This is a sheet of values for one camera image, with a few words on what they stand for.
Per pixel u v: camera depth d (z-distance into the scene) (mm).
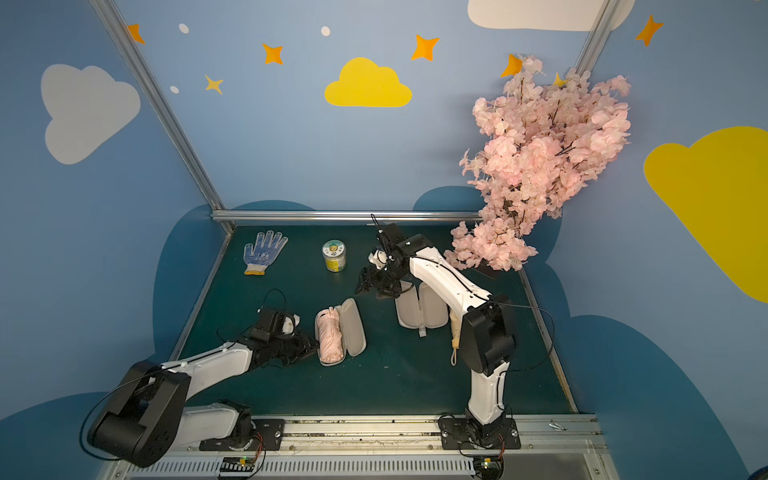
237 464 731
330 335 862
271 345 718
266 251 1134
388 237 702
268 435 736
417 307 982
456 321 931
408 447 742
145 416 420
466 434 748
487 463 733
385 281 749
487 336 486
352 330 905
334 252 1038
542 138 689
